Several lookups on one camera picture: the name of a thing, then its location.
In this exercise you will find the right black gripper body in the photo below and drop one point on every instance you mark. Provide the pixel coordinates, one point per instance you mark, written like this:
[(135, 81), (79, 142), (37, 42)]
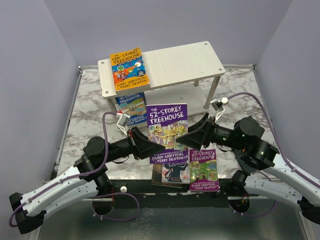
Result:
[(218, 134)]

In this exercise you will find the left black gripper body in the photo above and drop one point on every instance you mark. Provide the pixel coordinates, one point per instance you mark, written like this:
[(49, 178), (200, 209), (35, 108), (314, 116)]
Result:
[(122, 147)]

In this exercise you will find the blue 91-Storey Treehouse book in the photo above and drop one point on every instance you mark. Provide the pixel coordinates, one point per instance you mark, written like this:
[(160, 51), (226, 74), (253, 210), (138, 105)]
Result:
[(133, 105)]

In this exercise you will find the orange 130-Storey Treehouse book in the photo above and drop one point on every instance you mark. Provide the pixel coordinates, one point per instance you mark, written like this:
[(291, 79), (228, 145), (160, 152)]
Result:
[(129, 71)]

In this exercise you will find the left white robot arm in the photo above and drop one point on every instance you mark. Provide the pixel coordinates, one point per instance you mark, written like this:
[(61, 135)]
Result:
[(86, 178)]

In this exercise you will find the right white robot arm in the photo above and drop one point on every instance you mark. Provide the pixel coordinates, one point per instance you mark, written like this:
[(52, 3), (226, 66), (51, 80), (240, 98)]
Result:
[(297, 188)]

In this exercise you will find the thin dark patterned book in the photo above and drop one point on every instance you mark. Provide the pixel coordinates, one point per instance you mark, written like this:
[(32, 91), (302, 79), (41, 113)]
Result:
[(156, 178)]

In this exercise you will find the Little Women dark book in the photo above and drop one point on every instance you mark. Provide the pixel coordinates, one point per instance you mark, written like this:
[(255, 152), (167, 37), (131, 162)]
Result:
[(175, 173)]

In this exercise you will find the purple 117-Storey Treehouse book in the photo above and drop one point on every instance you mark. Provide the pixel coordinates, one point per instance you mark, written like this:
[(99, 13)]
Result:
[(203, 171)]

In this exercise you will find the white two-tier wooden shelf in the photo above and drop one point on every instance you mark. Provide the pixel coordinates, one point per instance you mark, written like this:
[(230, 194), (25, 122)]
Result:
[(181, 74)]

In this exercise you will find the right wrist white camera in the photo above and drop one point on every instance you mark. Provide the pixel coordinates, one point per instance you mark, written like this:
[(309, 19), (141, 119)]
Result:
[(218, 106)]

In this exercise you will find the wrist white camera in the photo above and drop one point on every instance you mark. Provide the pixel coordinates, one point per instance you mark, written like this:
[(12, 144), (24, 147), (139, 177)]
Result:
[(122, 121), (218, 106)]

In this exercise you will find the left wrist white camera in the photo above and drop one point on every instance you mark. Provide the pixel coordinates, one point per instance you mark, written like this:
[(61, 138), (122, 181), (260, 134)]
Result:
[(122, 121)]

